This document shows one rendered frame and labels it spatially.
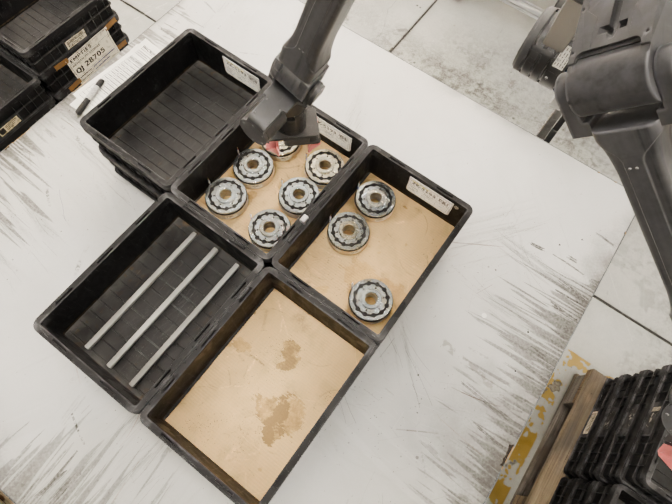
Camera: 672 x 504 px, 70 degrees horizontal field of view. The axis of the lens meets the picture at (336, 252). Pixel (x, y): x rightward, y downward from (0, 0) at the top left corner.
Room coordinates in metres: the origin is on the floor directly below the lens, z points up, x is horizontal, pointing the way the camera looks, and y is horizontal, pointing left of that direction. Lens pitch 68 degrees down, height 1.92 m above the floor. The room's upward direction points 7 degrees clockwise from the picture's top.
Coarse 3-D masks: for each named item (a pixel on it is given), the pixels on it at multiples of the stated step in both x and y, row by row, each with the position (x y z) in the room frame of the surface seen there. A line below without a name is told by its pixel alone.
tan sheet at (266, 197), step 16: (256, 144) 0.72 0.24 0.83; (320, 144) 0.74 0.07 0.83; (288, 160) 0.68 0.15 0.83; (304, 160) 0.68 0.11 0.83; (224, 176) 0.61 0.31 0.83; (288, 176) 0.63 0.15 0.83; (304, 176) 0.64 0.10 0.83; (256, 192) 0.57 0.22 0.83; (272, 192) 0.58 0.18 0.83; (256, 208) 0.53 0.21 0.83; (272, 208) 0.53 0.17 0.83; (240, 224) 0.48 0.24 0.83
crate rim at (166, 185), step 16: (192, 32) 0.98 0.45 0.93; (224, 48) 0.93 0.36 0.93; (144, 64) 0.85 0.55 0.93; (240, 64) 0.89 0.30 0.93; (128, 80) 0.80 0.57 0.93; (112, 96) 0.74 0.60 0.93; (256, 96) 0.80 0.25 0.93; (96, 112) 0.69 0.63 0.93; (240, 112) 0.74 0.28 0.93; (224, 128) 0.68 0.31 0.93; (112, 144) 0.60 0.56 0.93; (208, 144) 0.63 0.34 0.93; (128, 160) 0.57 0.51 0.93; (192, 160) 0.58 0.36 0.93; (176, 176) 0.54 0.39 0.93
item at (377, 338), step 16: (400, 160) 0.65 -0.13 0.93; (416, 176) 0.61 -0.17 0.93; (336, 192) 0.55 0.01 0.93; (448, 192) 0.58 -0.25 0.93; (320, 208) 0.50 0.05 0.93; (464, 208) 0.54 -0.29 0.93; (304, 224) 0.45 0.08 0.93; (464, 224) 0.50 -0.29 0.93; (288, 240) 0.41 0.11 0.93; (448, 240) 0.45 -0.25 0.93; (288, 272) 0.33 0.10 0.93; (304, 288) 0.30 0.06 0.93; (416, 288) 0.33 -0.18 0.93; (400, 304) 0.29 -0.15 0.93; (352, 320) 0.25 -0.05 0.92; (368, 336) 0.21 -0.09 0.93; (384, 336) 0.22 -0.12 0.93
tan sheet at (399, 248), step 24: (408, 216) 0.55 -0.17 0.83; (432, 216) 0.56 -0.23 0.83; (384, 240) 0.48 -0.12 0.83; (408, 240) 0.49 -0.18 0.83; (432, 240) 0.50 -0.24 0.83; (312, 264) 0.40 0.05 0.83; (336, 264) 0.40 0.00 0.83; (360, 264) 0.41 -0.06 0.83; (384, 264) 0.42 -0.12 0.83; (408, 264) 0.42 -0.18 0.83; (336, 288) 0.34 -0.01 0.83; (408, 288) 0.36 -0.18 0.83
